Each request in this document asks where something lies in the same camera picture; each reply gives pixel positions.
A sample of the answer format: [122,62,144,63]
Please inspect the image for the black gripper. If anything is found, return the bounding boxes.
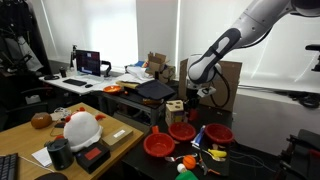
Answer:
[185,87,202,115]

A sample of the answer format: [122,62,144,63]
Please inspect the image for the red plastic bowl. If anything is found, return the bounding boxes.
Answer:
[168,121,197,142]
[204,123,235,145]
[143,132,176,158]

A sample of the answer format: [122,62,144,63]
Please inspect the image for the orange bowl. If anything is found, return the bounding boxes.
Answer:
[102,85,124,95]

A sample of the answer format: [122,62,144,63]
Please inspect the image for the wooden shape sorter box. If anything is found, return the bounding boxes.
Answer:
[164,99,190,127]

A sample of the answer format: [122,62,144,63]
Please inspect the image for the large cardboard box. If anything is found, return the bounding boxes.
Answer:
[178,58,243,113]

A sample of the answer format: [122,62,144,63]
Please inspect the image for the yellow banana toy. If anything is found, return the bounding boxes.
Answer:
[207,149,228,159]

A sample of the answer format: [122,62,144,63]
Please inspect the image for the orange ball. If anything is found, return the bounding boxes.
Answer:
[182,154,198,170]

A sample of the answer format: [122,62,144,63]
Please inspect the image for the small white ball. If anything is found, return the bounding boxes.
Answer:
[176,163,188,174]

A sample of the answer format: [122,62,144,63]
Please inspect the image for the small open cardboard box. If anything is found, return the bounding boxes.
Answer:
[145,51,177,84]

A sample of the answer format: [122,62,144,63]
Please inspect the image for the black metal cart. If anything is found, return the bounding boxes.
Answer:
[90,89,167,127]

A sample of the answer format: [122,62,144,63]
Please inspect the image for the white paper pile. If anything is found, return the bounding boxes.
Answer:
[125,65,155,85]

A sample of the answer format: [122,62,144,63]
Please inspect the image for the green plastic toy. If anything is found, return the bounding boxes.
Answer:
[174,170,200,180]

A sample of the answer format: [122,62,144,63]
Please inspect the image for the tan cardboard piece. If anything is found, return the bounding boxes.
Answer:
[115,80,140,91]

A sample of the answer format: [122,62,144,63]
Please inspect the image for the flat cardboard box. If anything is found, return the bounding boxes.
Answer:
[100,125,135,151]

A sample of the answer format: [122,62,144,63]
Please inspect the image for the black box red label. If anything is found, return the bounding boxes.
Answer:
[75,142,112,175]

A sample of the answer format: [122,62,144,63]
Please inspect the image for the white plush chicken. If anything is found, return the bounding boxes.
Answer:
[54,106,107,153]

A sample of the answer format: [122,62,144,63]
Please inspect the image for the lit computer monitor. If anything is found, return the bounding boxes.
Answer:
[75,49,102,78]

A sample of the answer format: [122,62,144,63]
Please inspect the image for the black keyboard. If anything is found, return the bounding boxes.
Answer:
[62,78,88,87]
[0,152,20,180]

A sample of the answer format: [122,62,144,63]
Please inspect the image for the black webcam stand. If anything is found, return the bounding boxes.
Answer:
[69,44,78,70]

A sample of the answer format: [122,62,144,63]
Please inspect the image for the black cup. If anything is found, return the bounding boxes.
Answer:
[58,66,68,79]

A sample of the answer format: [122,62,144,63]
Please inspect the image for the white desk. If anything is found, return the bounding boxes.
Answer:
[38,70,131,98]

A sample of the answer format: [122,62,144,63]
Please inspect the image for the black mug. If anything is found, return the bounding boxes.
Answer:
[45,138,75,171]

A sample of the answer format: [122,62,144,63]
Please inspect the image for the black headphones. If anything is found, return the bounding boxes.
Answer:
[43,74,61,81]

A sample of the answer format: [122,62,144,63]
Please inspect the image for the brown ball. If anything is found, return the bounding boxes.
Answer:
[30,112,54,130]

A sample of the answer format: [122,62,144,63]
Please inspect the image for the black round pad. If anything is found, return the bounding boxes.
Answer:
[34,171,69,180]

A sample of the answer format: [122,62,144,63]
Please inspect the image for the white paper sheet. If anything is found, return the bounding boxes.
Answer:
[31,146,53,168]

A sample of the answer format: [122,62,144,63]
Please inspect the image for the small white container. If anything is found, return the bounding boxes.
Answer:
[25,94,42,105]

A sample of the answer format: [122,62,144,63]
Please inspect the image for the black office chair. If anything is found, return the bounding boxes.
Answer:
[0,85,50,132]

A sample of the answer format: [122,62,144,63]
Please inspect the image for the wooden desk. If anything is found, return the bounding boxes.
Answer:
[0,102,145,180]

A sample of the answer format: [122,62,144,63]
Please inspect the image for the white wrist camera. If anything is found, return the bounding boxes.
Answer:
[197,85,217,99]

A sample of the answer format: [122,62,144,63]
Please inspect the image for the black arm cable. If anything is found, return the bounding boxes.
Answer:
[211,66,232,109]

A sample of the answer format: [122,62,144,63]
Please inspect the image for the orange handled pliers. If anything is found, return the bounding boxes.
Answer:
[197,152,222,177]

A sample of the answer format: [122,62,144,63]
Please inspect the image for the thin floor cables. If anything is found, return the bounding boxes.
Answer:
[229,149,269,172]

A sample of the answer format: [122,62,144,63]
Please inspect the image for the black cable bundle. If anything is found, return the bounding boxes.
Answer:
[287,90,320,110]

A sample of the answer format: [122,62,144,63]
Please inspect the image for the black equipment frame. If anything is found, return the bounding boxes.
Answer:
[275,128,320,180]

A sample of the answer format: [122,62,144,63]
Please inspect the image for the black camera on stand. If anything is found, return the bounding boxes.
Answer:
[304,43,320,73]

